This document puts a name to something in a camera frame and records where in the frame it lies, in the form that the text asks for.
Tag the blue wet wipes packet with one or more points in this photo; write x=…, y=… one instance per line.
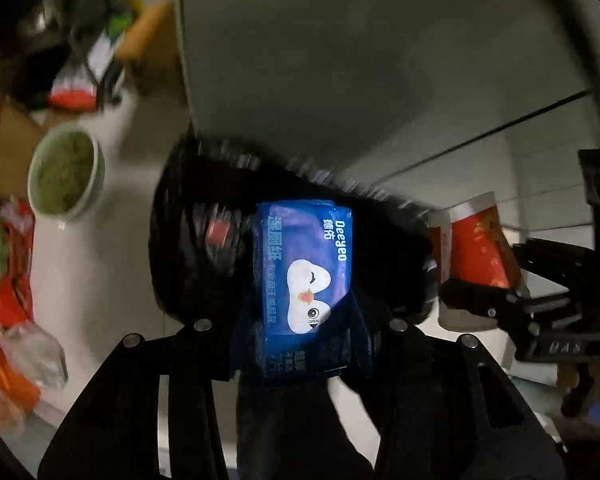
x=300, y=280

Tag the clear plastic bag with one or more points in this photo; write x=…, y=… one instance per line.
x=32, y=355

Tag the brown cardboard box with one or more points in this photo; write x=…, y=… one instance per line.
x=10, y=150

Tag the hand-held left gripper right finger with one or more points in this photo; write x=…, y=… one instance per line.
x=362, y=355

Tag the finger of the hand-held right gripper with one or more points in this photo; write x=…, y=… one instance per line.
x=550, y=260
x=480, y=300

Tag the red paper cup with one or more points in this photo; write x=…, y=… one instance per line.
x=480, y=250

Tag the orange snack packet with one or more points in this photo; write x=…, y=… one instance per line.
x=5, y=390

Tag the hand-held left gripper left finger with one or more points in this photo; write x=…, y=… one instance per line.
x=237, y=355

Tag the bowl with leftover food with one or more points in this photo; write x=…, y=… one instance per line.
x=65, y=172

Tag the red snack wrapper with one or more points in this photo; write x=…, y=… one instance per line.
x=10, y=280

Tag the brown cardboard piece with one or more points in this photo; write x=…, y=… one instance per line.
x=147, y=30

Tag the red and white packet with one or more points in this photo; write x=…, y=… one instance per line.
x=72, y=87

